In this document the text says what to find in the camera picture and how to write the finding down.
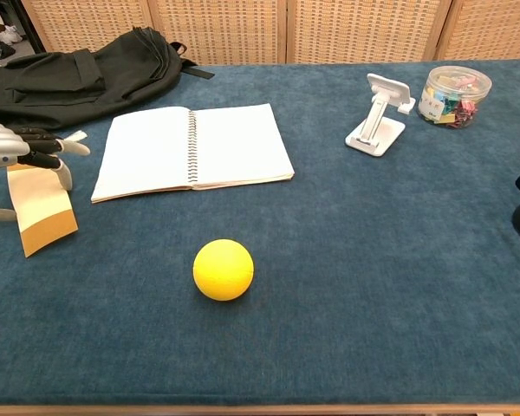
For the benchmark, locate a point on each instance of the yellow ball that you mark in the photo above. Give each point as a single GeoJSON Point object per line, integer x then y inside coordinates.
{"type": "Point", "coordinates": [223, 269]}

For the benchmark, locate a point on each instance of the blue table cloth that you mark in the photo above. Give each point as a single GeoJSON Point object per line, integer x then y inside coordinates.
{"type": "Point", "coordinates": [351, 281]}

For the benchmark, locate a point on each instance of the white folding phone stand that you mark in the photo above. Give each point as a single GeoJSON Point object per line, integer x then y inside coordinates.
{"type": "Point", "coordinates": [375, 130]}

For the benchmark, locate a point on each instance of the woven wooden folding screen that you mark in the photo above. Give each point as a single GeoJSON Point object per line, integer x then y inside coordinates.
{"type": "Point", "coordinates": [225, 30]}

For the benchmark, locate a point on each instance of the clear jar of binder clips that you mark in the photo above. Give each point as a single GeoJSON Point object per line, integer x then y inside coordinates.
{"type": "Point", "coordinates": [453, 99]}

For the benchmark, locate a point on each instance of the white spiral notebook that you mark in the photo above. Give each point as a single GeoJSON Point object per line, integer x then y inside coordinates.
{"type": "Point", "coordinates": [151, 151]}

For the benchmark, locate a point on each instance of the black backpack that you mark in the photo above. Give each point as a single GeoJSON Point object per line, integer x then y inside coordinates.
{"type": "Point", "coordinates": [69, 86]}

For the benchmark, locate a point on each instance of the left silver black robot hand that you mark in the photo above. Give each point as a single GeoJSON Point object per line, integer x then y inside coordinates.
{"type": "Point", "coordinates": [4, 145]}

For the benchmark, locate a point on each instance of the white shoes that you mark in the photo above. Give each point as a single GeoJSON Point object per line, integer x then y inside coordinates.
{"type": "Point", "coordinates": [9, 34]}

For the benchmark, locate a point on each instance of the orange and white bookmark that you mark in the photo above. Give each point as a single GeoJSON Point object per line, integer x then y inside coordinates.
{"type": "Point", "coordinates": [43, 208]}

